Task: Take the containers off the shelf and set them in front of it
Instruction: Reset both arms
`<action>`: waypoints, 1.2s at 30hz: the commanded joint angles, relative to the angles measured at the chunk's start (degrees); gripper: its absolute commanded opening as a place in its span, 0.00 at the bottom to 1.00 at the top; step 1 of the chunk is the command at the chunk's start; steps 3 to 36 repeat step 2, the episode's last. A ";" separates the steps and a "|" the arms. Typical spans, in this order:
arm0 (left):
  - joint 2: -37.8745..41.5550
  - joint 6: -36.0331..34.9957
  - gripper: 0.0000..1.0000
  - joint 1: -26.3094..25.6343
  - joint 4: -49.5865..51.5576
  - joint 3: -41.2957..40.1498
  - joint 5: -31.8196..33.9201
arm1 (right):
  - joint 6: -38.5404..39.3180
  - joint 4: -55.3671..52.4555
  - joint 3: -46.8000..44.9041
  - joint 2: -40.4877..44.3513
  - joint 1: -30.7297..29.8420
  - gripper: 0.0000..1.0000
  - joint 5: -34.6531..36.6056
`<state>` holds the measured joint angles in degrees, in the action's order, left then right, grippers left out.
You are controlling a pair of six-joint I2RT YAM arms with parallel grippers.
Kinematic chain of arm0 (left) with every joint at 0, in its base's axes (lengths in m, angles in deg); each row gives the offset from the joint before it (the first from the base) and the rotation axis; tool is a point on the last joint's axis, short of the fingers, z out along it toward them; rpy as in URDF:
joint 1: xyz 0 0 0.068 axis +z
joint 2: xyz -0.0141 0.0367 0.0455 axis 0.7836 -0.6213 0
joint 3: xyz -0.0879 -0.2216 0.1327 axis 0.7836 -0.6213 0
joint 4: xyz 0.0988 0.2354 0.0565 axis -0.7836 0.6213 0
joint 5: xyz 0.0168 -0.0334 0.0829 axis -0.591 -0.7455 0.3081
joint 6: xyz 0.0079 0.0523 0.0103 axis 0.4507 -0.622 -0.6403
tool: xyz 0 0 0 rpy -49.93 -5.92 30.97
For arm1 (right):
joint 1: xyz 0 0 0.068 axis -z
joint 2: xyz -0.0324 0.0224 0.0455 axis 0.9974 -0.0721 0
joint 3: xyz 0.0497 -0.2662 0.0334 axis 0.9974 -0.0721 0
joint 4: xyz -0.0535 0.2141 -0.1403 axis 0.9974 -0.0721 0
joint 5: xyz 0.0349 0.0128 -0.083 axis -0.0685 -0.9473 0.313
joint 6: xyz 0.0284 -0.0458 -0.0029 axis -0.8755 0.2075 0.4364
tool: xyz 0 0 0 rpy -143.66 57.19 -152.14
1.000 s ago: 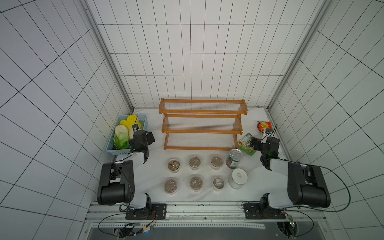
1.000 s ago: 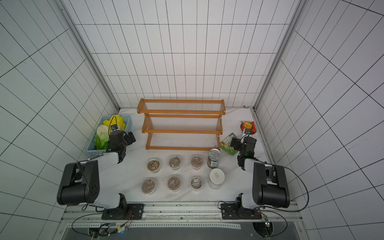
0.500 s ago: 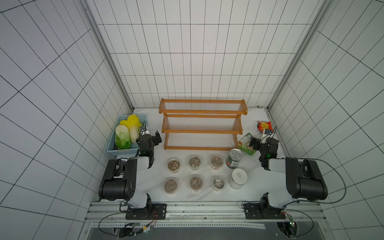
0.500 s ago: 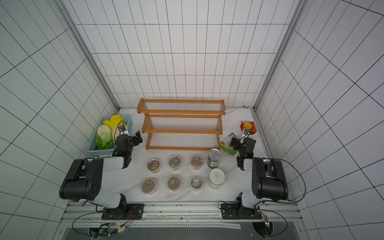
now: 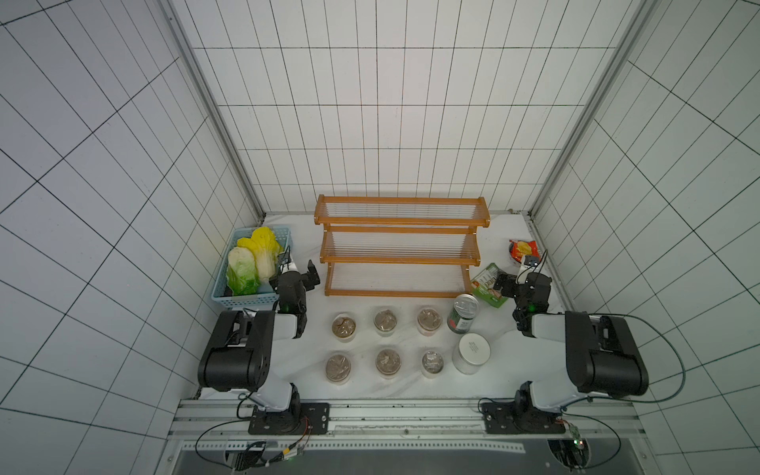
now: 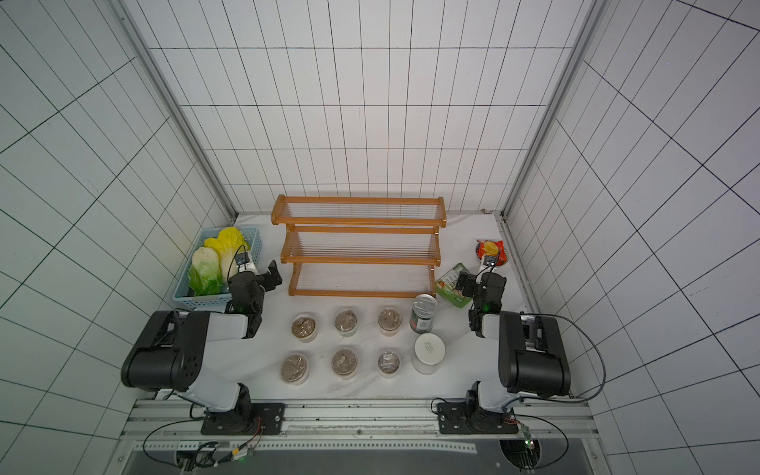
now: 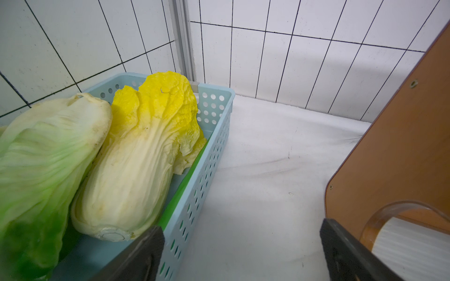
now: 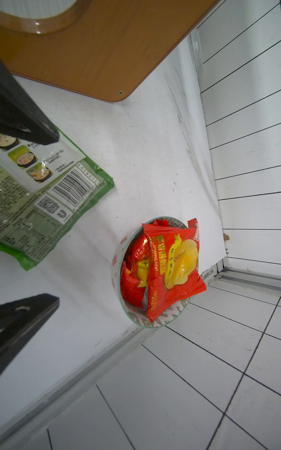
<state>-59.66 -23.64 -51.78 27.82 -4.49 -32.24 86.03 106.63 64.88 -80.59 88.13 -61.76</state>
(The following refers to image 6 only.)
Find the dark green tin can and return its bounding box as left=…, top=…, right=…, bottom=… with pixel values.
left=410, top=294, right=437, bottom=334

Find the yellow label seed jar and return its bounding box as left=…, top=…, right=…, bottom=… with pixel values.
left=291, top=314, right=318, bottom=342

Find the green label seed jar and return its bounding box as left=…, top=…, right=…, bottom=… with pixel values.
left=334, top=308, right=358, bottom=338

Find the small red jar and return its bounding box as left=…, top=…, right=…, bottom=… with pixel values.
left=331, top=348, right=359, bottom=379
left=377, top=350, right=401, bottom=378

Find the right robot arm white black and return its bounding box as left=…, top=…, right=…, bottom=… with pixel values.
left=455, top=270, right=571, bottom=433

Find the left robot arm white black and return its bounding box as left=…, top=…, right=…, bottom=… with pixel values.
left=121, top=261, right=285, bottom=435

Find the wooden three-tier shelf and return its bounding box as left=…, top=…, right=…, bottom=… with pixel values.
left=271, top=195, right=447, bottom=298

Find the green snack packet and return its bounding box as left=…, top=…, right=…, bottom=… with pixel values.
left=435, top=262, right=472, bottom=309

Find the red snack bag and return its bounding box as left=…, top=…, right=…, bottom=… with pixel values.
left=475, top=239, right=508, bottom=266

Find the green white napa cabbage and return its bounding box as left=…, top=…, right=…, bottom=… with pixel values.
left=187, top=247, right=225, bottom=296

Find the yellow white napa cabbage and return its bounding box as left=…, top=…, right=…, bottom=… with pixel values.
left=204, top=227, right=251, bottom=280

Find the blue plastic basket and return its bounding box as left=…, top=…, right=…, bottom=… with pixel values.
left=172, top=227, right=262, bottom=309

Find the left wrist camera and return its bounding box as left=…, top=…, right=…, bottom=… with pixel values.
left=235, top=251, right=257, bottom=273

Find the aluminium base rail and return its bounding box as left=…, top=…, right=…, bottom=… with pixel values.
left=106, top=398, right=610, bottom=474

